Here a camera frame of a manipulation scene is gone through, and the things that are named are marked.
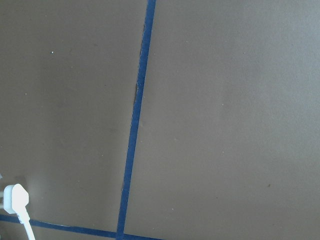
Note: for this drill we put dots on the white toaster power plug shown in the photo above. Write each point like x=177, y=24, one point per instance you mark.
x=15, y=199

